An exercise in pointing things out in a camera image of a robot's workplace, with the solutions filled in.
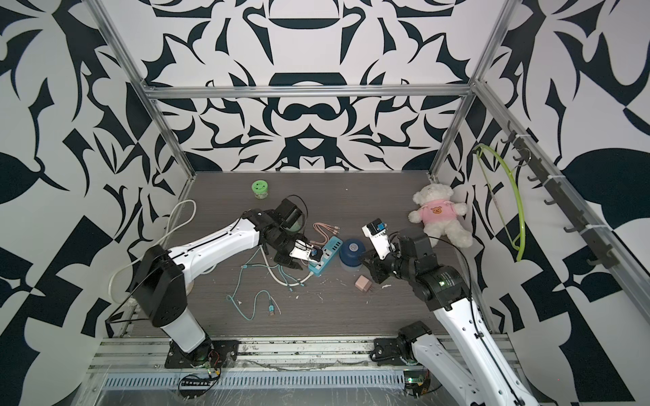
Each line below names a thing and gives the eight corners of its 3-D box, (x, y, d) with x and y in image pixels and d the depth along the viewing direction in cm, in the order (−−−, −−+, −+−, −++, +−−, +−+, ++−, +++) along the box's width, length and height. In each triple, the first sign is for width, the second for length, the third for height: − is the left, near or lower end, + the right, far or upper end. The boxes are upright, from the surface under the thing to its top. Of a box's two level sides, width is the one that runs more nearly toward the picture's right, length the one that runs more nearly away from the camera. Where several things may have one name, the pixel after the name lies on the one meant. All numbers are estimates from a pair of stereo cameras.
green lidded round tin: (251, 198, 114) (248, 188, 109) (259, 187, 118) (256, 177, 113) (265, 202, 113) (262, 192, 108) (272, 191, 117) (269, 181, 112)
